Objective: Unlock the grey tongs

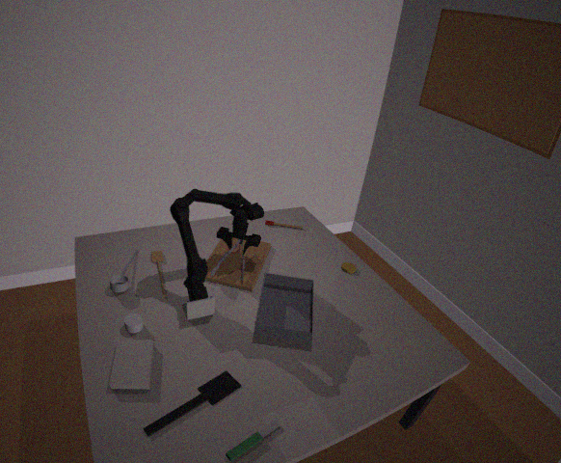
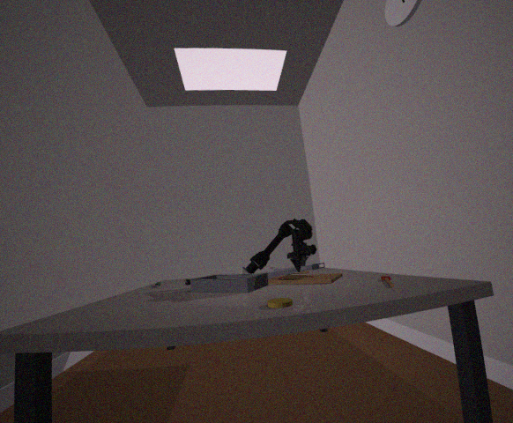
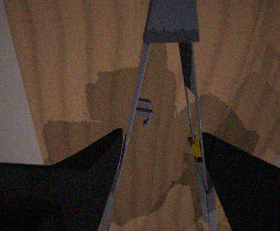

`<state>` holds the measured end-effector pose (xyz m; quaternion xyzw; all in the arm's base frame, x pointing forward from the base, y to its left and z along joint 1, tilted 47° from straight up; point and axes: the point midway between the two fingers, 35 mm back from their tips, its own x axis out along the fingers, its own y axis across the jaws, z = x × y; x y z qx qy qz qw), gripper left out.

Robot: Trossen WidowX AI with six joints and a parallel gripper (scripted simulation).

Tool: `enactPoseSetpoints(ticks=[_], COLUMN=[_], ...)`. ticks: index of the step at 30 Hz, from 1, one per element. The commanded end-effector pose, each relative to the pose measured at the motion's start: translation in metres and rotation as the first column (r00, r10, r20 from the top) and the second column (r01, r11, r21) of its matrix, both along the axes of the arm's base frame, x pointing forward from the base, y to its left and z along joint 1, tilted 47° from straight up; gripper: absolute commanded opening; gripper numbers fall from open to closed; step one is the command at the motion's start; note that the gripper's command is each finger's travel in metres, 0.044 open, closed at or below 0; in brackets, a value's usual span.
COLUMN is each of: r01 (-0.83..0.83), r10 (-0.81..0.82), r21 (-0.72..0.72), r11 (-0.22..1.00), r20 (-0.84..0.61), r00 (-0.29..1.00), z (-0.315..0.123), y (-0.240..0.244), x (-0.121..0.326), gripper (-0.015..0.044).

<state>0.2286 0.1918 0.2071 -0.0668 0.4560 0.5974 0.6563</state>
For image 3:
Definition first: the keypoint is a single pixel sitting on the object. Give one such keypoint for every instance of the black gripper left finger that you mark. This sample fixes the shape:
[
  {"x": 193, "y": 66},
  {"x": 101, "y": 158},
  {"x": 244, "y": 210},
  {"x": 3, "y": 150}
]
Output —
[{"x": 75, "y": 190}]

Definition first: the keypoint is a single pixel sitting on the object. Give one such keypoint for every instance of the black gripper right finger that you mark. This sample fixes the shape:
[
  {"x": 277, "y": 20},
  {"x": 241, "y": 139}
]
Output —
[{"x": 248, "y": 188}]

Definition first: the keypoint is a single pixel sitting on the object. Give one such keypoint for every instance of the wooden board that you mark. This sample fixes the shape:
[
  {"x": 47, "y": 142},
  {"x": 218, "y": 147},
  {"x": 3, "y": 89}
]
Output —
[{"x": 80, "y": 62}]

